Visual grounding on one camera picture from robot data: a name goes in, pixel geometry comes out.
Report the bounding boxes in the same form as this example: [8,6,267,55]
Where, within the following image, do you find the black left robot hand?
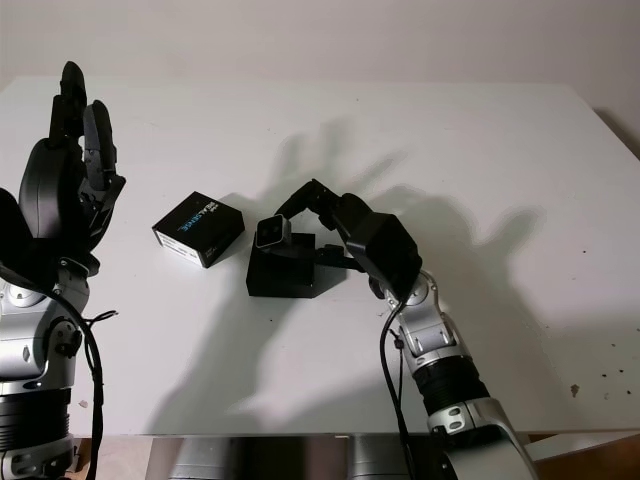
[18,60,126,276]

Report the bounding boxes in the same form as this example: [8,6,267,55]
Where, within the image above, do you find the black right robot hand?
[276,178,381,274]

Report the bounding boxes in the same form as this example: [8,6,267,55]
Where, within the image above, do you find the small silver depth camera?
[254,213,293,249]

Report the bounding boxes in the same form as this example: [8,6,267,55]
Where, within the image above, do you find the black labelled box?
[151,190,246,270]

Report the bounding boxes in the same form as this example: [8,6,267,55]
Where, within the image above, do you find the grey table foot bar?
[527,430,640,461]

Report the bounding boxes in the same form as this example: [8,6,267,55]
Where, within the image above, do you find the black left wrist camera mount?
[0,187,37,281]

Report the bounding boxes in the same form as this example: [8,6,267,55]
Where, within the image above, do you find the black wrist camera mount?
[344,212,424,301]
[0,187,37,281]

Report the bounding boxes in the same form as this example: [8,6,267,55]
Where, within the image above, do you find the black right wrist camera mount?
[344,212,424,301]

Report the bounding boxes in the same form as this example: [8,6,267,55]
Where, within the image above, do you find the black camera box base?
[245,232,317,299]

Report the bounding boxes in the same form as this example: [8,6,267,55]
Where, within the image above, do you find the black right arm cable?
[379,294,419,480]

